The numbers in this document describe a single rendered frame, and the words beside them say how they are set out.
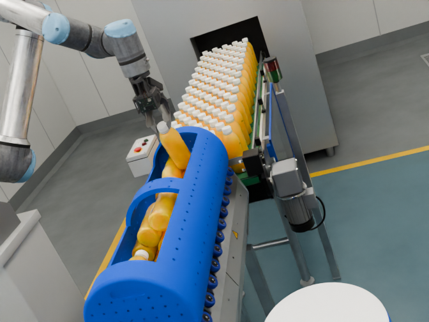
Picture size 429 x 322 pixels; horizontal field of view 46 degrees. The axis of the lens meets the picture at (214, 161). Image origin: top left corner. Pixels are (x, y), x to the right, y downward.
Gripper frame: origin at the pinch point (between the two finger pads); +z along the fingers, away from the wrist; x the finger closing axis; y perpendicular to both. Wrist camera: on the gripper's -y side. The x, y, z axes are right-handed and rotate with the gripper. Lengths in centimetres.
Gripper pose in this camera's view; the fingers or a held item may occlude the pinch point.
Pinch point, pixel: (162, 126)
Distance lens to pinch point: 173.2
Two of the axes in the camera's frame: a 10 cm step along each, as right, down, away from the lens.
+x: 9.4, -2.4, -2.4
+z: 3.2, 8.6, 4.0
